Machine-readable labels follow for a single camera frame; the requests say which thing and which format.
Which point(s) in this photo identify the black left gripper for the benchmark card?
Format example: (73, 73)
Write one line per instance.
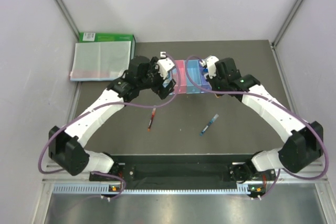
(161, 91)

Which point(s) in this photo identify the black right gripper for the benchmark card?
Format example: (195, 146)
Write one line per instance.
(212, 81)

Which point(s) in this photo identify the sky blue drawer bin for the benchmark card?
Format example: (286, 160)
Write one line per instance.
(194, 73)

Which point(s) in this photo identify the red gel pen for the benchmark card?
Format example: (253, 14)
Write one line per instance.
(151, 119)

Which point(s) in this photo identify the pink drawer bin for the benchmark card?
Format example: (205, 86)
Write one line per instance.
(178, 74)

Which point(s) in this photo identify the blue gel pen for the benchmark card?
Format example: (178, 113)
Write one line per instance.
(209, 124)

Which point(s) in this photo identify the translucent mesh zipper pouch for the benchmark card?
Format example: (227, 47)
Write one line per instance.
(101, 61)

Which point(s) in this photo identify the purple drawer bin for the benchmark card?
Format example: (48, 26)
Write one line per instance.
(205, 84)

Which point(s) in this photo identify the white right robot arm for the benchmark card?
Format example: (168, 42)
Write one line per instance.
(301, 140)

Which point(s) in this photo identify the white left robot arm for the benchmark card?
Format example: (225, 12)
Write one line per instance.
(67, 144)

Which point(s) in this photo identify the green file box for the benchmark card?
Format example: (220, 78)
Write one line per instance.
(107, 37)

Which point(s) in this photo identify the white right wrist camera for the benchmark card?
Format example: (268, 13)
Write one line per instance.
(210, 64)

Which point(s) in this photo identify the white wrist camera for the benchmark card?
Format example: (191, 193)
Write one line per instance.
(165, 64)
(210, 64)

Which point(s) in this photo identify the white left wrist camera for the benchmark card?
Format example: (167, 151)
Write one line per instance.
(165, 64)

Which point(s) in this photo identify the aluminium frame rail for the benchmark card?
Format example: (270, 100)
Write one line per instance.
(108, 185)

